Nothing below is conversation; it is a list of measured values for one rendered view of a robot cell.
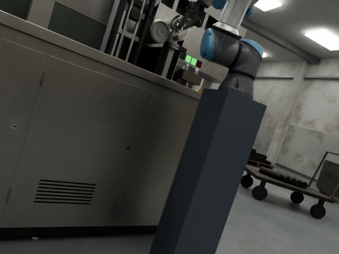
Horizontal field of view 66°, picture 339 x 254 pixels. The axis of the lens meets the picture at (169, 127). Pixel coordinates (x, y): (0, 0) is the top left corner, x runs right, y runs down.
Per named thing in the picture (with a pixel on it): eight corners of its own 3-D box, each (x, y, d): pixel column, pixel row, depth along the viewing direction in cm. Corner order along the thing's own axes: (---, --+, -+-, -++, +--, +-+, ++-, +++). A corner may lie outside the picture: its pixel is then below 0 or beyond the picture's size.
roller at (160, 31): (149, 37, 148) (156, 16, 148) (130, 39, 169) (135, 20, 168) (166, 45, 156) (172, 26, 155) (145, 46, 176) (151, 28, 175)
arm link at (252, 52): (261, 78, 107) (272, 46, 106) (232, 67, 104) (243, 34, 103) (246, 79, 118) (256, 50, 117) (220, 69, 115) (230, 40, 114)
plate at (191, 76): (181, 78, 163) (184, 68, 163) (150, 73, 195) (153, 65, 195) (200, 85, 173) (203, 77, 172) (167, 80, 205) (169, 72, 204)
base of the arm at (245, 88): (259, 103, 108) (267, 80, 107) (230, 91, 102) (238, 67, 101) (237, 100, 122) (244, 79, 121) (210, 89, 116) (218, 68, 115)
